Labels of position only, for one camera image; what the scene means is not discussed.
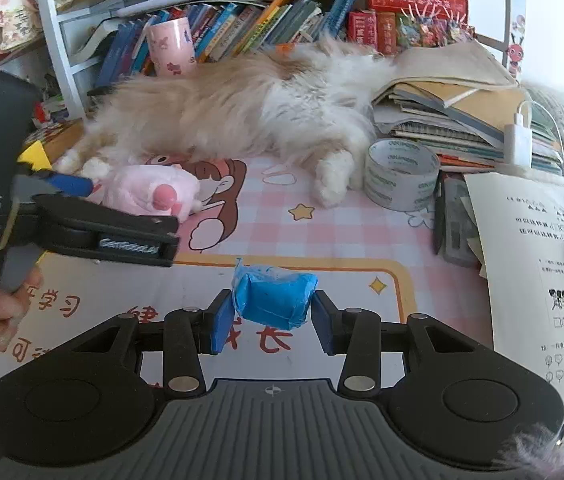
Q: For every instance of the stack of notebooks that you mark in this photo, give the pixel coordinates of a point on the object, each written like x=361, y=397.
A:
x=452, y=120

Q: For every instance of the clear tape roll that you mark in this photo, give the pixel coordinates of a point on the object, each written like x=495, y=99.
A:
x=402, y=175

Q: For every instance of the pink checked cloth desktop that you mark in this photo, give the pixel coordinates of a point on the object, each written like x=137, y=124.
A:
x=362, y=240

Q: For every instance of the red cartoon wall sticker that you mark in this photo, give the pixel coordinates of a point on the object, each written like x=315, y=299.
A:
x=514, y=52

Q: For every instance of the white bookshelf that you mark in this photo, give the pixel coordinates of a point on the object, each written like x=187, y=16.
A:
x=62, y=60

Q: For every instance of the blue packet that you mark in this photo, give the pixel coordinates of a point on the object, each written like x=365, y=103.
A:
x=274, y=295

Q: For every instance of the fluffy orange white cat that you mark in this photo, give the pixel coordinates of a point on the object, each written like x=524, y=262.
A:
x=262, y=100

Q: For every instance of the white printed worksheet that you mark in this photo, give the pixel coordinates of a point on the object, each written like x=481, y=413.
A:
x=517, y=260

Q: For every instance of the dark notebook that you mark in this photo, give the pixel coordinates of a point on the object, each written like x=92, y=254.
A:
x=457, y=225

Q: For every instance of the pink plush toy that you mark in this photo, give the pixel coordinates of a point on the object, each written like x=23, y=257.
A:
x=137, y=190

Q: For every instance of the pink printed cup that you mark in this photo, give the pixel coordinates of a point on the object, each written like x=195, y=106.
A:
x=172, y=47

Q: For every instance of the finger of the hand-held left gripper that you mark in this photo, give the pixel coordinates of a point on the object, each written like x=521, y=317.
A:
x=69, y=185

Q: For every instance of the row of colourful books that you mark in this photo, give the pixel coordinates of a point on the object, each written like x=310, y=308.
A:
x=242, y=25

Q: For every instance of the beige cloth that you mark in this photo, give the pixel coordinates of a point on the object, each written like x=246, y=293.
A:
x=457, y=67

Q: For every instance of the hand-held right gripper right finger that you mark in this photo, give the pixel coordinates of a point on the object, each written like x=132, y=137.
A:
x=323, y=326

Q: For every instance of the fluffy toy with silver bell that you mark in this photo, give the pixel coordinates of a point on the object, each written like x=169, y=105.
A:
x=537, y=455

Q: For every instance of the floral cloth item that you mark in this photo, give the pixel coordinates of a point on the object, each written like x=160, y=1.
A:
x=14, y=17

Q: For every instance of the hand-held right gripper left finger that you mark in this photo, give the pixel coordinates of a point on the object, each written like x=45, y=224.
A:
x=222, y=321

